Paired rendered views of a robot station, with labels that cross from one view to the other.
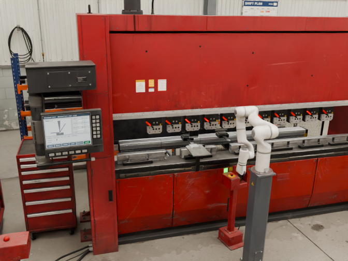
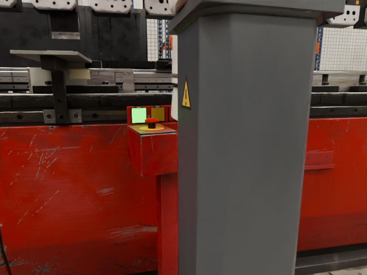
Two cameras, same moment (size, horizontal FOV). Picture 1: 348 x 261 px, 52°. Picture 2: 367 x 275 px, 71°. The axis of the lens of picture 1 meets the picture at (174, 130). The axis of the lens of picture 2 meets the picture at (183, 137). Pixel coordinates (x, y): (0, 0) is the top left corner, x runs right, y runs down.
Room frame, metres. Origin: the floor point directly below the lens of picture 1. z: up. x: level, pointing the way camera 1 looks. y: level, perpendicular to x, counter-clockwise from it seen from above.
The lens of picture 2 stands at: (2.50, -0.74, 0.90)
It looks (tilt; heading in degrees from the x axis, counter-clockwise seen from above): 11 degrees down; 5
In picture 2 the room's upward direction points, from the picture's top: straight up
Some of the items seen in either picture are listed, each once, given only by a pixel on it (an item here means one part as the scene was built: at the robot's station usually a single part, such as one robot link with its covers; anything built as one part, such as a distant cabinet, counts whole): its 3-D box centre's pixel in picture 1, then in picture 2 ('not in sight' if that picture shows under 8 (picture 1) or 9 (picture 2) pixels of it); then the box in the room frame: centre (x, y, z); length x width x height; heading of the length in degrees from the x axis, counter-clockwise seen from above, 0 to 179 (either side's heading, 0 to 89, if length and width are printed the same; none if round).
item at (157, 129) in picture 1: (153, 124); not in sight; (3.39, 0.20, 1.26); 0.15 x 0.09 x 0.17; 106
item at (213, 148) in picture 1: (198, 151); (84, 81); (3.52, -0.26, 0.92); 0.39 x 0.06 x 0.10; 106
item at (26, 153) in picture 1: (49, 188); not in sight; (3.44, 1.33, 0.50); 0.50 x 0.50 x 1.00; 16
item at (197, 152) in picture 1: (198, 150); (57, 57); (3.36, -0.25, 1.00); 0.26 x 0.18 x 0.01; 16
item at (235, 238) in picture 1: (231, 236); not in sight; (3.24, -0.64, 0.06); 0.25 x 0.20 x 0.12; 29
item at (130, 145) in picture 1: (218, 139); (162, 80); (3.89, -0.51, 0.93); 2.30 x 0.14 x 0.10; 106
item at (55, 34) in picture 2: (193, 133); (65, 25); (3.51, -0.21, 1.13); 0.10 x 0.02 x 0.10; 106
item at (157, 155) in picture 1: (141, 156); not in sight; (3.36, 0.32, 0.92); 0.50 x 0.06 x 0.10; 106
